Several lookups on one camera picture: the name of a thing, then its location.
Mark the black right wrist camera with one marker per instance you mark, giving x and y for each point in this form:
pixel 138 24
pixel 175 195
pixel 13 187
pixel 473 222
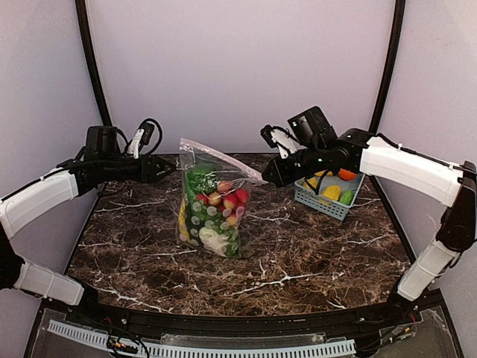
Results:
pixel 280 138

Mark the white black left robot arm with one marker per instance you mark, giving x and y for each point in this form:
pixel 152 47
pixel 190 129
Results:
pixel 99 161

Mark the black frame post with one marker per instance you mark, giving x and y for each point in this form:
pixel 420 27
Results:
pixel 91 63
pixel 388 69

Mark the black left frame post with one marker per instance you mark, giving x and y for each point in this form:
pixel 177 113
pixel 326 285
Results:
pixel 91 63

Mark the green toy bell pepper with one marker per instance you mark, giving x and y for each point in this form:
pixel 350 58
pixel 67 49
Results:
pixel 200 180

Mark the blue plastic vegetable basket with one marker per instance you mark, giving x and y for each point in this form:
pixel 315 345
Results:
pixel 315 200

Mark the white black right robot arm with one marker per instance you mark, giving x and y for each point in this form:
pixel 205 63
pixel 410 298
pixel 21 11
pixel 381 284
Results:
pixel 311 145

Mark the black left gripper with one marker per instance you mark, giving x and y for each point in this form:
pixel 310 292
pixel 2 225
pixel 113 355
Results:
pixel 150 168

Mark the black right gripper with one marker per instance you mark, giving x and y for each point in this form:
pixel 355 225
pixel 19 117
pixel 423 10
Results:
pixel 285 168

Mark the yellow toy banana bunch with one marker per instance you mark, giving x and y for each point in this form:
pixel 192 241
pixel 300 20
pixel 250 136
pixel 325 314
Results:
pixel 184 234

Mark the white toy radish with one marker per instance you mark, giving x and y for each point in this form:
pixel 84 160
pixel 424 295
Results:
pixel 213 242

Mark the yellow toy lemon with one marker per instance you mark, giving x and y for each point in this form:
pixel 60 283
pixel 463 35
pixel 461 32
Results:
pixel 310 183
pixel 332 192

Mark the yellow orange toy mango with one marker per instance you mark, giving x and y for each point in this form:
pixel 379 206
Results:
pixel 322 173

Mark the green toy cabbage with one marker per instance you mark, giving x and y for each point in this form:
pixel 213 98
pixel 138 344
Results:
pixel 346 197

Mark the grey slotted cable duct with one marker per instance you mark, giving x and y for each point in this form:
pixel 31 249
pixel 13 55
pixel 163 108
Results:
pixel 170 345

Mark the black right frame post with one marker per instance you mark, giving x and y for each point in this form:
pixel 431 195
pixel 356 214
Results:
pixel 388 69

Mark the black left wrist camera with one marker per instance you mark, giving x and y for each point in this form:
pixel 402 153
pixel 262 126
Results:
pixel 142 138

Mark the dark green toy cucumber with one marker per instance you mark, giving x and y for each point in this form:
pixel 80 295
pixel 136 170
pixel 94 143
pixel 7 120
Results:
pixel 223 221

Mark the clear zip top bag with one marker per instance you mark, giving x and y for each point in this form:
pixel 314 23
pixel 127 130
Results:
pixel 193 154

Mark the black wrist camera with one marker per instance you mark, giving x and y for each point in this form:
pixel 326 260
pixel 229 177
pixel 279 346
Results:
pixel 142 138
pixel 280 138

